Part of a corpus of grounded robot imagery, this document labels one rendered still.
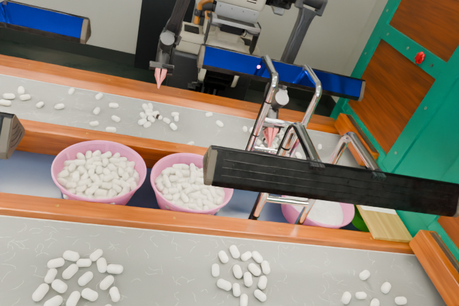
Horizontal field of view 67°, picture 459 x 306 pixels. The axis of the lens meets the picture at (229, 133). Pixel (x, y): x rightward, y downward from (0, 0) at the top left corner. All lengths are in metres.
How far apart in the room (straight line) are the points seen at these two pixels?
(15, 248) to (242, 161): 0.57
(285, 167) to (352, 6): 3.00
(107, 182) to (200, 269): 0.40
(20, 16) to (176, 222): 0.75
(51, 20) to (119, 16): 2.23
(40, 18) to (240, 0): 1.00
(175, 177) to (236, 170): 0.48
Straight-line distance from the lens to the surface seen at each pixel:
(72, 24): 1.19
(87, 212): 0.99
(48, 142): 1.27
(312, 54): 3.66
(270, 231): 1.06
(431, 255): 1.21
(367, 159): 0.85
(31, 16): 1.22
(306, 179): 0.74
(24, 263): 0.94
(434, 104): 1.34
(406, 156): 1.40
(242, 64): 1.19
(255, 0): 1.89
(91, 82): 1.55
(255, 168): 0.70
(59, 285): 0.88
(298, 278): 1.03
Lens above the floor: 1.50
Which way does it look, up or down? 32 degrees down
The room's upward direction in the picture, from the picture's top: 18 degrees clockwise
